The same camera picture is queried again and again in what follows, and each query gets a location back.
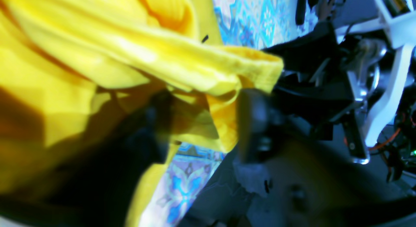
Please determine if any patterned blue tile tablecloth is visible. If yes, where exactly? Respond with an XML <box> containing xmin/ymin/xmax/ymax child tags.
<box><xmin>139</xmin><ymin>0</ymin><xmax>318</xmax><ymax>227</ymax></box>

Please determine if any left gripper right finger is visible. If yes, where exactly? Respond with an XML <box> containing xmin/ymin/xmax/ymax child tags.
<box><xmin>237</xmin><ymin>89</ymin><xmax>415</xmax><ymax>227</ymax></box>

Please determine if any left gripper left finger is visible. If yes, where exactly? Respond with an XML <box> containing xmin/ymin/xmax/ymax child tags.
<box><xmin>1</xmin><ymin>90</ymin><xmax>173</xmax><ymax>227</ymax></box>

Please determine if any yellow T-shirt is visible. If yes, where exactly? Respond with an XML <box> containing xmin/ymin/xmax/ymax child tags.
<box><xmin>0</xmin><ymin>0</ymin><xmax>283</xmax><ymax>227</ymax></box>

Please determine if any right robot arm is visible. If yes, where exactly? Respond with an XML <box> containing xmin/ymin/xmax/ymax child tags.
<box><xmin>263</xmin><ymin>0</ymin><xmax>415</xmax><ymax>182</ymax></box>

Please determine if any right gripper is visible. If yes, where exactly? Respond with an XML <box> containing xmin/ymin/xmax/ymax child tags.
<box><xmin>263</xmin><ymin>0</ymin><xmax>415</xmax><ymax>165</ymax></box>

